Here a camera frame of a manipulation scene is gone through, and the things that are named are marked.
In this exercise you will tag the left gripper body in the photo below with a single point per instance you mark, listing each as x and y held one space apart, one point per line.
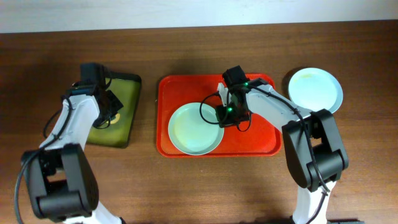
112 104

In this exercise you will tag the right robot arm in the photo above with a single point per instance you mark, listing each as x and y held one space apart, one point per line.
314 150

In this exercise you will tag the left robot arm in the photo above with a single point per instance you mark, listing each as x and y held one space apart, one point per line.
60 183

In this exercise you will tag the red plastic tray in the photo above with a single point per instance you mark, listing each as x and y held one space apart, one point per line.
174 91

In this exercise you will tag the black tray with yellow liquid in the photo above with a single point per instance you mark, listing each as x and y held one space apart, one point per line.
127 88

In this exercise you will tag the white plate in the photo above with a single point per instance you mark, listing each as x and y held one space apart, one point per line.
333 102

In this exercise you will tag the light blue plate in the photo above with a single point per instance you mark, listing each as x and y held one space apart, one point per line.
309 88

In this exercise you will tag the green and yellow sponge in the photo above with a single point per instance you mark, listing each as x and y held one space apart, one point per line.
115 118

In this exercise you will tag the light green plate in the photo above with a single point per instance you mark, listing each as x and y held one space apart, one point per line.
193 130

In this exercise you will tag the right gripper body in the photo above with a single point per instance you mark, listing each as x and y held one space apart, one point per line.
234 115

